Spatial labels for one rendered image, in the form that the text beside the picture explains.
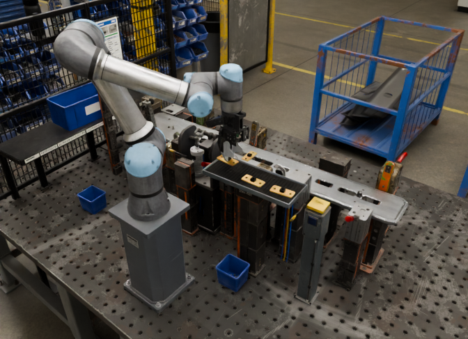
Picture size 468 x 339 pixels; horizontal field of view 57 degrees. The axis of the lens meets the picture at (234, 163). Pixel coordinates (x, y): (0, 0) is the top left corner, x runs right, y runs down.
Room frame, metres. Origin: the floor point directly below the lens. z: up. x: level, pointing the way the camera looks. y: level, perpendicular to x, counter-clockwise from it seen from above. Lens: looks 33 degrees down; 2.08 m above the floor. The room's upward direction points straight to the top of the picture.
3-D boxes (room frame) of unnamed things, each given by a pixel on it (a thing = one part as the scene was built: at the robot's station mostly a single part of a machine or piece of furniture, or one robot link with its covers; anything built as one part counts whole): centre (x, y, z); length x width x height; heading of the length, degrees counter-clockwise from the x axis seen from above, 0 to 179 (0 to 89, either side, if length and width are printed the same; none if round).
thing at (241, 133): (1.35, 0.00, 1.35); 0.09 x 0.08 x 0.12; 48
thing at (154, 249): (1.21, 0.30, 0.90); 0.21 x 0.21 x 0.40; 51
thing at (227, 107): (1.36, 0.01, 1.43); 0.08 x 0.08 x 0.05
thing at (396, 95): (3.71, -1.38, 0.47); 1.20 x 0.80 x 0.95; 140
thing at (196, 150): (1.59, 0.13, 0.94); 0.18 x 0.13 x 0.49; 55
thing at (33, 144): (2.05, 0.78, 1.01); 0.90 x 0.22 x 0.03; 145
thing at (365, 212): (1.23, -0.46, 0.88); 0.11 x 0.10 x 0.36; 145
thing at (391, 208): (1.70, -0.09, 1.00); 1.38 x 0.22 x 0.02; 55
